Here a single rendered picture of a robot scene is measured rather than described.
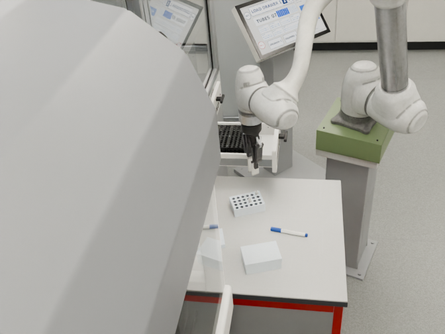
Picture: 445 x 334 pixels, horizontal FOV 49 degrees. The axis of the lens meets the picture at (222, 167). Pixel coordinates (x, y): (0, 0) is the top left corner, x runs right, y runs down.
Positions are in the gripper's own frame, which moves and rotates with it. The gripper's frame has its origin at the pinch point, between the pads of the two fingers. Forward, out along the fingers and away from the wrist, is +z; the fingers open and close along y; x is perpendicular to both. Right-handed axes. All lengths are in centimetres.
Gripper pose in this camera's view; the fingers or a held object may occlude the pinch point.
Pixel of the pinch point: (253, 166)
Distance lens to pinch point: 192.4
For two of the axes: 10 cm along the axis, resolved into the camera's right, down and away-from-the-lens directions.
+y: -4.6, -5.0, 7.3
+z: 0.7, 8.0, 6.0
